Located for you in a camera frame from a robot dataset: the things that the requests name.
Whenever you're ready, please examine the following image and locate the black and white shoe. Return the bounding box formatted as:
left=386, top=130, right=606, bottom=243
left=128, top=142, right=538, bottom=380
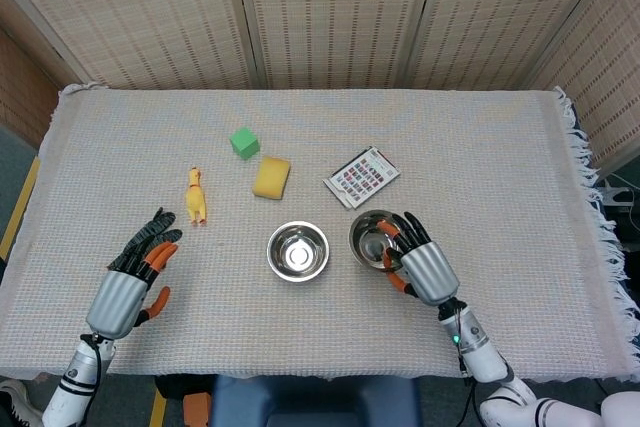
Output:
left=0, top=379, right=45, bottom=427

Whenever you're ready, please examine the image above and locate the orange box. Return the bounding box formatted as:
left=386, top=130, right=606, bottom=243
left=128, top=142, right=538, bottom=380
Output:
left=182, top=393, right=214, bottom=427

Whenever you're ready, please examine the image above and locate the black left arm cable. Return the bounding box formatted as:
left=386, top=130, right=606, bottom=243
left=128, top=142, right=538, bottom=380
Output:
left=81, top=333, right=105, bottom=416

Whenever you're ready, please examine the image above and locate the white floor device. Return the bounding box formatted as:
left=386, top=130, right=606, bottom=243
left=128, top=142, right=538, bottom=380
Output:
left=597, top=185, right=637, bottom=209

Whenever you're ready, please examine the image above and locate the stainless steel bowl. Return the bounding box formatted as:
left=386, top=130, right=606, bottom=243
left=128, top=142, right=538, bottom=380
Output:
left=267, top=220, right=330, bottom=274
left=268, top=246, right=330, bottom=284
left=348, top=209, right=409, bottom=274

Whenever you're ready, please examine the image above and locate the yellow rubber chicken toy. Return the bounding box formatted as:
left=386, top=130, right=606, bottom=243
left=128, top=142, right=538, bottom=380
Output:
left=185, top=165, right=208, bottom=228

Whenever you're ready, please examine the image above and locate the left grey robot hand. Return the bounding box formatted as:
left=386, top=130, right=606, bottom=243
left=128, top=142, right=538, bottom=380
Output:
left=85, top=207, right=184, bottom=339

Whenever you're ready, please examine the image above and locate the dark blue robot torso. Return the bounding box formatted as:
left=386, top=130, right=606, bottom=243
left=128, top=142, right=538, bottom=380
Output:
left=212, top=375, right=421, bottom=427

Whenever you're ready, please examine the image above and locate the grey woven tablecloth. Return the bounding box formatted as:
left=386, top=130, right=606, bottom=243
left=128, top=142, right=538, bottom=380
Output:
left=0, top=82, right=634, bottom=384

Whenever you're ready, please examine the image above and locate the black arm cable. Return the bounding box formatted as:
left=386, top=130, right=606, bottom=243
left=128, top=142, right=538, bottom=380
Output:
left=452, top=304, right=477, bottom=427
left=81, top=333, right=105, bottom=416

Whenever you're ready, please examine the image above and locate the woven folding screen panel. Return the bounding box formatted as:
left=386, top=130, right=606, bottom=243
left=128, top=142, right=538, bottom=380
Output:
left=407, top=0, right=629, bottom=92
left=232, top=0, right=444, bottom=92
left=0, top=0, right=264, bottom=92
left=0, top=26, right=64, bottom=146
left=524, top=0, right=640, bottom=168

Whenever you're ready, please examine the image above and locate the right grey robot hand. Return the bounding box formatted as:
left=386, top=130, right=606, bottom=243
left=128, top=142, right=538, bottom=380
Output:
left=375, top=211, right=461, bottom=307

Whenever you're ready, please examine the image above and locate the yellow kitchen sponge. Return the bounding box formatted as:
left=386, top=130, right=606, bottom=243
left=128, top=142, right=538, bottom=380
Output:
left=251, top=155, right=292, bottom=201

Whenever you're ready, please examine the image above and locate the green foam cube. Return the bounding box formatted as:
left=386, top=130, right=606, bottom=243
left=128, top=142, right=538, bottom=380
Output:
left=229, top=127, right=262, bottom=161

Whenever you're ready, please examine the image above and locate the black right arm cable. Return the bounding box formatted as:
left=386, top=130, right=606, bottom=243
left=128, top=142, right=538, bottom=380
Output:
left=452, top=304, right=477, bottom=427

